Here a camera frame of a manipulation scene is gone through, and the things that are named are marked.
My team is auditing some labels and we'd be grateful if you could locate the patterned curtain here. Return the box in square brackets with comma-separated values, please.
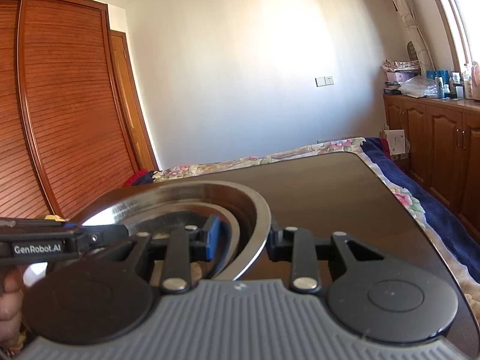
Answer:
[375, 0, 436, 69]

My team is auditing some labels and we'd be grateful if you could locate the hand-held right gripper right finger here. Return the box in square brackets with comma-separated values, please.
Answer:
[266, 226, 386, 295]

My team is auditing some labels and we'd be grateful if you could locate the large steel bowl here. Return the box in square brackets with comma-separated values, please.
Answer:
[80, 180, 272, 282]

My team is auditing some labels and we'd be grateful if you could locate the person's left hand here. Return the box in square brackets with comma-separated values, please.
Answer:
[0, 270, 25, 332]

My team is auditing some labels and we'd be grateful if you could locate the window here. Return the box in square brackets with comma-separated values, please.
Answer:
[424, 0, 480, 69]

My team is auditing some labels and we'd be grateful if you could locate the red cloth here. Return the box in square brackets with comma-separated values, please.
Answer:
[122, 169, 155, 189]

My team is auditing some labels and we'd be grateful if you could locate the clear plastic bag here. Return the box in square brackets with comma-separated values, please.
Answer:
[397, 76, 438, 99]

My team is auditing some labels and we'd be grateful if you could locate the white paper bag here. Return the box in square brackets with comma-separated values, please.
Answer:
[382, 129, 408, 157]

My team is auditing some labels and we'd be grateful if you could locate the floral fabric bundle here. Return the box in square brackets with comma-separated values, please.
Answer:
[382, 59, 421, 71]

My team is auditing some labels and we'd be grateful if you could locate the wooden slatted wardrobe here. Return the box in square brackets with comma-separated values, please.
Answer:
[0, 0, 159, 226]

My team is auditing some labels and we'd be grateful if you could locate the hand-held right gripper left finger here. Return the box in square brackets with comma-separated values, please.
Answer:
[108, 214, 230, 296]

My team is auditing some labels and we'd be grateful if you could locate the medium steel bowl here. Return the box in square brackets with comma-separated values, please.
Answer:
[124, 202, 242, 276]

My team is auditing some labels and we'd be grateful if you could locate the floral bedspread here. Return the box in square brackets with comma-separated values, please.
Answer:
[150, 137, 480, 325]

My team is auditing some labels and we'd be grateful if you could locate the pink box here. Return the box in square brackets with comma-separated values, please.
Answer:
[386, 69, 421, 83]

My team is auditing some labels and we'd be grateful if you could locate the pink bottle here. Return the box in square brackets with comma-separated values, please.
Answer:
[470, 62, 480, 100]

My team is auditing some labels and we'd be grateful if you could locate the wooden cabinet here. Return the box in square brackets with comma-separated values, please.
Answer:
[383, 94, 480, 230]

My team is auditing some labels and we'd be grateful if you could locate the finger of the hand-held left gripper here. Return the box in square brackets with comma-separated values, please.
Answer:
[75, 225, 130, 252]
[0, 218, 78, 232]

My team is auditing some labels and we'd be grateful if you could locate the wooden door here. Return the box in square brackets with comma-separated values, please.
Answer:
[109, 30, 160, 172]

